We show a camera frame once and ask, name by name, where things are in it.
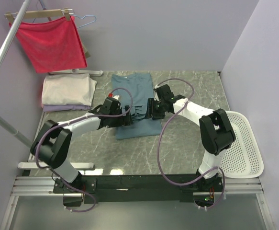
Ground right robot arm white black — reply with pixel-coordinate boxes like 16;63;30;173
145;84;236;191

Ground black base beam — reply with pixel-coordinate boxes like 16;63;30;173
53;174;223;208

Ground white perforated plastic basket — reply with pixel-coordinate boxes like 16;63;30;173
221;111;264;179

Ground red towel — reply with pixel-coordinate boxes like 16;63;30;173
16;16;87;73

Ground tan cloth behind towel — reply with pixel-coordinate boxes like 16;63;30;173
82;44;91;58

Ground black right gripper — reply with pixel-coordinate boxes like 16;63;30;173
145;98;166;120

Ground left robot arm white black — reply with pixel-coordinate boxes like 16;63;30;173
30;97;133;193

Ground aluminium rail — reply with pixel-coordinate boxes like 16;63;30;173
11;176;264;196

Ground wooden clip hanger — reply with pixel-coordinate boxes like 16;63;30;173
4;8;74;23

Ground folded purple t shirt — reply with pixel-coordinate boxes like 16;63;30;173
42;104;91;112

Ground blue t shirt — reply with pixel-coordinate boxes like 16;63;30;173
111;72;162;140

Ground grey metal clothes rack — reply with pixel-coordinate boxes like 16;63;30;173
0;0;103;171

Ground folded white t shirt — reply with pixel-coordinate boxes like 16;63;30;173
41;74;97;106

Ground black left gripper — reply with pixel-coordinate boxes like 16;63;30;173
108;105;133;127

